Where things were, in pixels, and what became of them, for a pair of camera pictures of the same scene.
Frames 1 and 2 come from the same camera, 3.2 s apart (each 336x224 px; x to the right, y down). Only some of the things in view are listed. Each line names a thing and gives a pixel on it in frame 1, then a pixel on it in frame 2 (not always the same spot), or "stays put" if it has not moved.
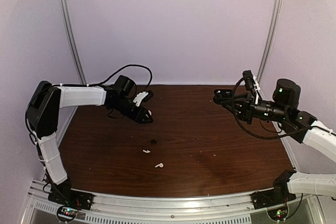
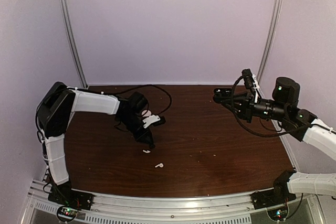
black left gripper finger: (145, 113) to (148, 138)
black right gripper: (248, 113) stays put
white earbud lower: (160, 165) stays put
